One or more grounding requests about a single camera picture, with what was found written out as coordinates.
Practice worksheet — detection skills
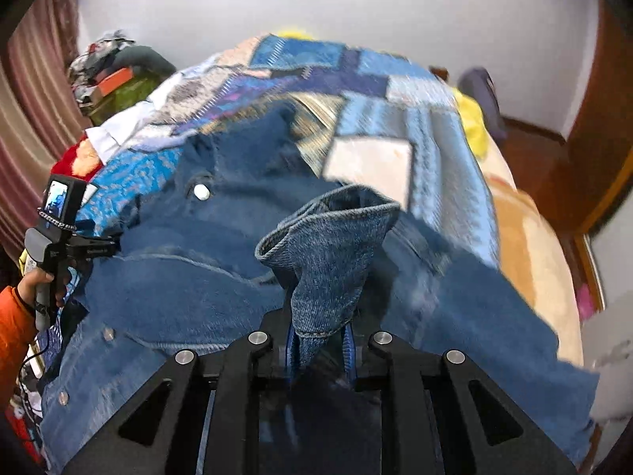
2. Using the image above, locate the blue denim jacket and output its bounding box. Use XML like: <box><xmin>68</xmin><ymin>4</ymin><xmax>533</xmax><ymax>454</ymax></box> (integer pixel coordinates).
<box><xmin>41</xmin><ymin>102</ymin><xmax>598</xmax><ymax>474</ymax></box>

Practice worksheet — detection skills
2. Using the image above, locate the pile of clothes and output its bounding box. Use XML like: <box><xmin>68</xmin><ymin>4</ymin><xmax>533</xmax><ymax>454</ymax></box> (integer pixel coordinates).
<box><xmin>66</xmin><ymin>30</ymin><xmax>136</xmax><ymax>107</ymax></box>

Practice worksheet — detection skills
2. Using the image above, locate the left hand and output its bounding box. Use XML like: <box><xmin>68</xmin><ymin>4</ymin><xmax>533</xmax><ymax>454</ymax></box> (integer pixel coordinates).
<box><xmin>16</xmin><ymin>267</ymin><xmax>71</xmax><ymax>308</ymax></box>

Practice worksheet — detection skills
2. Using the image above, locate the red plush toy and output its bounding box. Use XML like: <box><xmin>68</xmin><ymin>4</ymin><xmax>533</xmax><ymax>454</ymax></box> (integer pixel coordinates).
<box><xmin>50</xmin><ymin>134</ymin><xmax>104</xmax><ymax>181</ymax></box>

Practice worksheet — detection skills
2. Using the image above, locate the red gold striped curtain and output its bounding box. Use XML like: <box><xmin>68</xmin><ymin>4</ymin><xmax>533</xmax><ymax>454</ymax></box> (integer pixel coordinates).
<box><xmin>1</xmin><ymin>0</ymin><xmax>89</xmax><ymax>260</ymax></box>

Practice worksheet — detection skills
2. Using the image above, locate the white shirt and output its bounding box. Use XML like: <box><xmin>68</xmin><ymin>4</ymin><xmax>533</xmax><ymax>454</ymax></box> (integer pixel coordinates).
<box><xmin>85</xmin><ymin>53</ymin><xmax>220</xmax><ymax>165</ymax></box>

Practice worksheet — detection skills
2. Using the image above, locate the orange shoe box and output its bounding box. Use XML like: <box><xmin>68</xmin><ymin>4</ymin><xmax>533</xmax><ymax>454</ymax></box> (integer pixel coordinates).
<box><xmin>88</xmin><ymin>66</ymin><xmax>133</xmax><ymax>104</ymax></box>

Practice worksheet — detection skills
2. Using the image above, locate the green patterned storage box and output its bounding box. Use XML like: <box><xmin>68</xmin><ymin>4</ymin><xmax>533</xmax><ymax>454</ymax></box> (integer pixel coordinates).
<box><xmin>88</xmin><ymin>73</ymin><xmax>165</xmax><ymax>125</ymax></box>

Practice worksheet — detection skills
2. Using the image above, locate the beige bed blanket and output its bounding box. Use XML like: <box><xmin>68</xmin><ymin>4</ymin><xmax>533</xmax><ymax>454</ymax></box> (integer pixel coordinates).
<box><xmin>478</xmin><ymin>139</ymin><xmax>584</xmax><ymax>368</ymax></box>

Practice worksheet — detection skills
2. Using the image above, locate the wooden door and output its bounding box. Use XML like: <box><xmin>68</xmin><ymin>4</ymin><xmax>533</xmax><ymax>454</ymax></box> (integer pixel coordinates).
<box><xmin>501</xmin><ymin>0</ymin><xmax>632</xmax><ymax>235</ymax></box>

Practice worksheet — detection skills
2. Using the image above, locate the blue patchwork quilt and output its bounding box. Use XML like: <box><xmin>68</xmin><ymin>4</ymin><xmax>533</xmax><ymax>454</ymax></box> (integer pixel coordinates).
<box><xmin>80</xmin><ymin>34</ymin><xmax>500</xmax><ymax>266</ymax></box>

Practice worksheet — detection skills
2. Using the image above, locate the grey backpack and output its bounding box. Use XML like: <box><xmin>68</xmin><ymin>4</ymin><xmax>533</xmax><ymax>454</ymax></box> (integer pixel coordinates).
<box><xmin>457</xmin><ymin>66</ymin><xmax>508</xmax><ymax>147</ymax></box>

